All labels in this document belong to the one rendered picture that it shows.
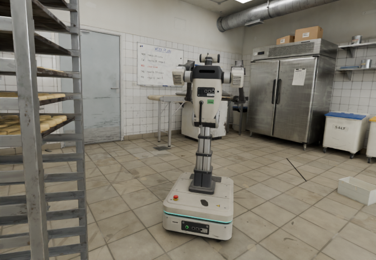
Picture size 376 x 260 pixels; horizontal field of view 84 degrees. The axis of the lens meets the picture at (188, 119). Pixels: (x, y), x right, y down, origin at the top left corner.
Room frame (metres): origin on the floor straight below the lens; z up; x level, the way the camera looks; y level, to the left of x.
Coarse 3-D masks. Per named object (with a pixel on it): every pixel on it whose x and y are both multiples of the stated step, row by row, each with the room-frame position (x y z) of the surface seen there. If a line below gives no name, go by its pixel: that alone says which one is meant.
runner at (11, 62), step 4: (0, 60) 0.49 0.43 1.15; (4, 60) 0.49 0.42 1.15; (8, 60) 0.49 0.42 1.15; (12, 60) 0.49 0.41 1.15; (36, 60) 0.51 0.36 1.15; (0, 64) 0.49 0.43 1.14; (4, 64) 0.49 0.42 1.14; (8, 64) 0.49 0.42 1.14; (12, 64) 0.49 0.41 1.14; (36, 64) 0.51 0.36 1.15; (0, 68) 0.49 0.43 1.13; (4, 68) 0.49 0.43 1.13; (8, 68) 0.49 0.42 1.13; (12, 68) 0.49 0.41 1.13; (36, 68) 0.51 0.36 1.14; (36, 72) 0.51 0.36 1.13; (40, 72) 0.53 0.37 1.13
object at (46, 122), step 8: (0, 120) 0.72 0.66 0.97; (8, 120) 0.70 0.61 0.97; (16, 120) 0.71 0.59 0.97; (40, 120) 0.75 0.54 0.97; (48, 120) 0.73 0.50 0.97; (56, 120) 0.76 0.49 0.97; (64, 120) 0.83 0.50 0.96; (0, 128) 0.58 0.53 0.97; (8, 128) 0.58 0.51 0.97; (16, 128) 0.59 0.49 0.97; (40, 128) 0.61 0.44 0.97; (48, 128) 0.66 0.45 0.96
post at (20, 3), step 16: (16, 0) 0.47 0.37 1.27; (16, 16) 0.47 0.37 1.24; (16, 32) 0.47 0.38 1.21; (32, 32) 0.50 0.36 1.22; (16, 48) 0.47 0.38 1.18; (32, 48) 0.49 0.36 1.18; (16, 64) 0.47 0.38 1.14; (32, 64) 0.49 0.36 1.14; (16, 80) 0.47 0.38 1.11; (32, 80) 0.48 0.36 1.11; (32, 96) 0.48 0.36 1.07; (32, 112) 0.48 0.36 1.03; (32, 128) 0.48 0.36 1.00; (32, 144) 0.48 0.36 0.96; (32, 160) 0.47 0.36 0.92; (32, 176) 0.47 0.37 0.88; (32, 192) 0.47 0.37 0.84; (32, 208) 0.47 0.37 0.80; (32, 224) 0.47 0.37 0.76; (32, 240) 0.47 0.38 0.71; (32, 256) 0.47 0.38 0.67; (48, 256) 0.50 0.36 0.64
